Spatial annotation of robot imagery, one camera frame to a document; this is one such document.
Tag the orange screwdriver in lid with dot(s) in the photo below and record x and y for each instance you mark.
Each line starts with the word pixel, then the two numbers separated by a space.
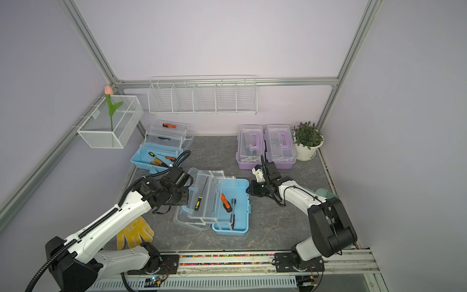
pixel 169 126

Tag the yellow handled screwdriver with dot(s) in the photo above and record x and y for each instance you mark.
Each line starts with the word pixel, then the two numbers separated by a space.
pixel 157 160

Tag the purple toolbox with ratchet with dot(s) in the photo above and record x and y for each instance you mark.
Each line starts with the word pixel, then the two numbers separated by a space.
pixel 251 146

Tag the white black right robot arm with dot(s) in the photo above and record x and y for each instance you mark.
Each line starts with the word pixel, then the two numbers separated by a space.
pixel 331 228

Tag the white potted green plant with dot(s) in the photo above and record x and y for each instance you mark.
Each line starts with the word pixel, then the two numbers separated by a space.
pixel 307 140

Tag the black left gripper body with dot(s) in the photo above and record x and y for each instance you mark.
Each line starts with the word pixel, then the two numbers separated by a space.
pixel 179 197

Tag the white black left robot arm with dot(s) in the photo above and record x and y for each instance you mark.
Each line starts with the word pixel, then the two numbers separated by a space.
pixel 78 261

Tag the green dustpan brush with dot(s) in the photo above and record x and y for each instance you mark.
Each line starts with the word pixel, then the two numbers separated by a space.
pixel 321 192

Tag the orange handled screwdriver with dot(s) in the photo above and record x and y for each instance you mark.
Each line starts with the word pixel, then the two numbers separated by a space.
pixel 170 158

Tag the yellow work glove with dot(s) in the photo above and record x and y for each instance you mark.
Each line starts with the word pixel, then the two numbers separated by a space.
pixel 136 233

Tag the orange screwdriver in tray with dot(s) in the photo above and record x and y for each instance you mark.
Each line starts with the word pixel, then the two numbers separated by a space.
pixel 226 204

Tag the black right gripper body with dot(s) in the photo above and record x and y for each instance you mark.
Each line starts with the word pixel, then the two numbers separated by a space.
pixel 259 188

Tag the white mesh wall basket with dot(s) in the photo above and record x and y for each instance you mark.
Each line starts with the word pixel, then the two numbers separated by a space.
pixel 95 130

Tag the white wire wall shelf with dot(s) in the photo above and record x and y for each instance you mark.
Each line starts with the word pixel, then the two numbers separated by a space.
pixel 203 94

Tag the purple toolbox with wrench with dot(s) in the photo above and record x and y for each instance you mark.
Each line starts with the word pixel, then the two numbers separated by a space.
pixel 280 146

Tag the pink artificial tulip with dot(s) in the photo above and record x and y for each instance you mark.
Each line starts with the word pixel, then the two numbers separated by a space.
pixel 112 107

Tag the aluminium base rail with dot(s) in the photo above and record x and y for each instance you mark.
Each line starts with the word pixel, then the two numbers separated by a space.
pixel 244 270

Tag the yellow black screwdriver in lid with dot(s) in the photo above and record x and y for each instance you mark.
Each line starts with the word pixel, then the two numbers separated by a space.
pixel 200 198

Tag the light blue toolbox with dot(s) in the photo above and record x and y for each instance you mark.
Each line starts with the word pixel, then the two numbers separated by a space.
pixel 211 213
pixel 181 137

